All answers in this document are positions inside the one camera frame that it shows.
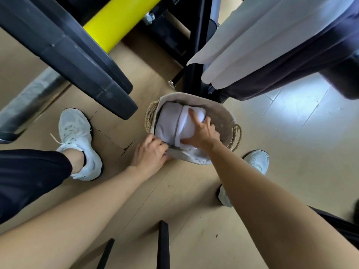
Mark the person's left hand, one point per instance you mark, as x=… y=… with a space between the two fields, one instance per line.
x=148 y=155

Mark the person's right hand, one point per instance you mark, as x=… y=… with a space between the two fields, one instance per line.
x=206 y=135

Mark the person's left thumb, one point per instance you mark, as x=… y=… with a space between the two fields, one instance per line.
x=165 y=158

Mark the person's right thumb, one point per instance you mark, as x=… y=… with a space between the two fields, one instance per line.
x=188 y=141

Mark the white towel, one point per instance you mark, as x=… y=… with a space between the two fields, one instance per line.
x=185 y=128
x=168 y=123

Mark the person's right forearm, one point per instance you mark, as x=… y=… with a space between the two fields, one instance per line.
x=269 y=215

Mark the person's left forearm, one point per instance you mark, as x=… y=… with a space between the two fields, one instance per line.
x=70 y=218

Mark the person's white right sneaker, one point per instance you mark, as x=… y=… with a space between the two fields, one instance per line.
x=258 y=161

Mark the person's white sneaker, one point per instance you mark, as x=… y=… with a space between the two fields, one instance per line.
x=258 y=161
x=77 y=137

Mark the brown cardboard floor sheet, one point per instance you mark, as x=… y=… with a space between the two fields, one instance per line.
x=145 y=69

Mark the black metal rod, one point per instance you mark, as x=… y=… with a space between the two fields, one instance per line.
x=163 y=246
x=106 y=254

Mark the person's white left sneaker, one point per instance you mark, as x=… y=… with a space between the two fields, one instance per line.
x=77 y=137

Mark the white hanging cloth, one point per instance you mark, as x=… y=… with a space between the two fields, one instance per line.
x=252 y=33

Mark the silver hex bolt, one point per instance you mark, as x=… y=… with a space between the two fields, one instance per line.
x=149 y=17

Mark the yellow padded roller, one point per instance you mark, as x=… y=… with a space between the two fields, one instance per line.
x=112 y=22

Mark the person's black left trouser leg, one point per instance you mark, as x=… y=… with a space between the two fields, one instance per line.
x=25 y=179

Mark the person's black trouser leg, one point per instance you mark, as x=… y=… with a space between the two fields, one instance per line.
x=25 y=179
x=339 y=225

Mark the dark grey hanging garment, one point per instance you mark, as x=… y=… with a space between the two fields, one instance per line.
x=308 y=61

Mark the silver metal bar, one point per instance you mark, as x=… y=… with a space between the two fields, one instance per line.
x=30 y=100

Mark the person's black right trouser leg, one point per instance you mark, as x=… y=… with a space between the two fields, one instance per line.
x=339 y=225

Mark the black metal rack frame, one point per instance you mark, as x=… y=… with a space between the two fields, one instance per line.
x=197 y=39

